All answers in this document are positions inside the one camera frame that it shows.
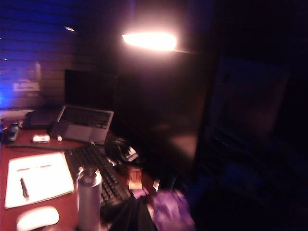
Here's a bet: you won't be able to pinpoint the black pen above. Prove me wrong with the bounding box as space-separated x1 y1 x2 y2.
20 177 30 198

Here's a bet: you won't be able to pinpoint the black headphones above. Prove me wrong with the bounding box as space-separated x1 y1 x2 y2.
104 137 140 167

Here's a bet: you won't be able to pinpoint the dim dark screen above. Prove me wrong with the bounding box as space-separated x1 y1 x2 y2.
211 56 292 151

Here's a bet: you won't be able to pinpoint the black angular object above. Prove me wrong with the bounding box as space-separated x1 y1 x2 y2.
112 196 157 231

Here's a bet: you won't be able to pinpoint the white open notebook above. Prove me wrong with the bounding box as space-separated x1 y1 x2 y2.
4 151 75 209

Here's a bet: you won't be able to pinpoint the grey metal bottle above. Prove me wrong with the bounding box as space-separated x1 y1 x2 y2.
76 167 103 231

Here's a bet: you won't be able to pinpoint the glowing desk lamp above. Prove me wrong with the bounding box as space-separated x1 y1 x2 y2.
121 31 178 51

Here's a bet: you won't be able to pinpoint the white computer mouse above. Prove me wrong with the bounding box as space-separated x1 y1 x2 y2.
15 206 60 231

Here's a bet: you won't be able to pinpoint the large black monitor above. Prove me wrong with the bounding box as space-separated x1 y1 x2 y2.
105 47 214 185

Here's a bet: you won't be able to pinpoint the silver laptop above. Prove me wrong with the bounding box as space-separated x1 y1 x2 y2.
49 69 118 146

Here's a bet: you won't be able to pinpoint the window blinds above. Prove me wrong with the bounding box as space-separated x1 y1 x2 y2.
0 0 97 112

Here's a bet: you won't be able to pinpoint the black keyboard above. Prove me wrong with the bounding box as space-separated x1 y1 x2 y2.
64 145 132 208

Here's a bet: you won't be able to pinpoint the black flat pouch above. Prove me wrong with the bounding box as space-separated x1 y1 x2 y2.
23 106 64 130

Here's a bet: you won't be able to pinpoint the small orange box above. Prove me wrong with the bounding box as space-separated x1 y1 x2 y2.
128 168 143 191

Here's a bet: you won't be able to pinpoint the small white flat device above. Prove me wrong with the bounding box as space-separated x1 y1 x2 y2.
32 134 51 143

